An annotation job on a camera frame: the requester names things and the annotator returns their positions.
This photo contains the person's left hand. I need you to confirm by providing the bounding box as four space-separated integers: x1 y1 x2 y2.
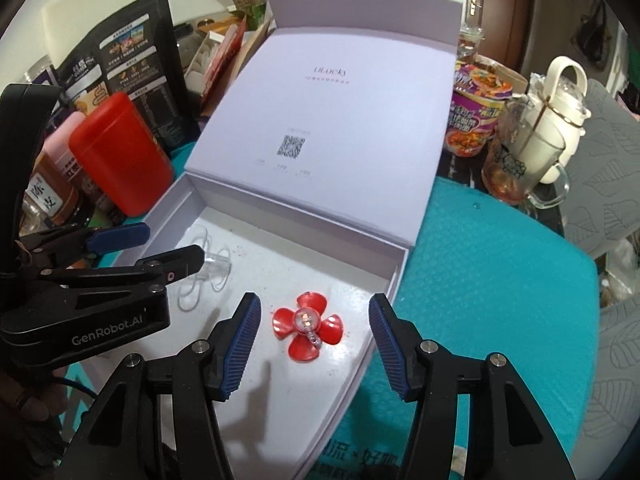
0 360 68 461

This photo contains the white box with packets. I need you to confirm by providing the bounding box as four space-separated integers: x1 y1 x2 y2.
184 32 226 93

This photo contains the lavender gift box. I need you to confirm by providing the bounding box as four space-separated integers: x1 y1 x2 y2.
97 0 463 480

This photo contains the black hanging bag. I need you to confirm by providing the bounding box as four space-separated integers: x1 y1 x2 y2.
575 0 608 53

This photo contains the red flower hair clip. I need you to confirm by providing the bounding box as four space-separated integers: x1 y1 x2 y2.
271 291 345 363

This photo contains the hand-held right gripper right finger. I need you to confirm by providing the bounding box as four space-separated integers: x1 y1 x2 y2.
368 292 583 480

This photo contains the black printed pouch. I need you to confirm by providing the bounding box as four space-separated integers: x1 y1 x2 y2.
55 0 201 158

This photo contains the glass mug with cartoon print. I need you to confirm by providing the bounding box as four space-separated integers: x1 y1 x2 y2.
481 92 571 211

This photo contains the purple instant noodle cup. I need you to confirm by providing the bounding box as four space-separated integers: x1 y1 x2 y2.
444 60 516 158

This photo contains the red snack packet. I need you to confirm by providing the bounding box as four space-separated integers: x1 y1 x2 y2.
200 17 248 111

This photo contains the brown door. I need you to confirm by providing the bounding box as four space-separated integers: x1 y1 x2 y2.
480 0 531 76

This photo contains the cream white kettle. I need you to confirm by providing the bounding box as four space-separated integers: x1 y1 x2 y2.
525 55 593 186

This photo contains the red canister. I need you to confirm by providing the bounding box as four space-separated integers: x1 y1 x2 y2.
68 91 175 218

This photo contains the pink-lidded jar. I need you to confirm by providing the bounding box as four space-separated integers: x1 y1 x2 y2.
42 111 88 221

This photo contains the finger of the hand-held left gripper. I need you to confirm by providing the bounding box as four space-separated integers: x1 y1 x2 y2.
15 223 151 268
42 245 206 291

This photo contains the teal padded mailer bag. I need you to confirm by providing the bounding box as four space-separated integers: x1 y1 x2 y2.
65 175 601 480

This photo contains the white foam board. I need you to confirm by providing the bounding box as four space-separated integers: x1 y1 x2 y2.
42 0 151 41

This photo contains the grey leaf-pattern back cushion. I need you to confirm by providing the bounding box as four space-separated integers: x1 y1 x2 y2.
562 77 640 261

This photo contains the brown jar with white label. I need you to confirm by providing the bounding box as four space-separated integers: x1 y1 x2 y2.
25 157 76 228

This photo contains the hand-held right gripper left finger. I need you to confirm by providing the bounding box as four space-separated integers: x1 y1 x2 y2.
52 292 263 480

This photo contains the clear plastic hair clip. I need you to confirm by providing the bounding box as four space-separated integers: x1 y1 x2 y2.
175 227 233 313

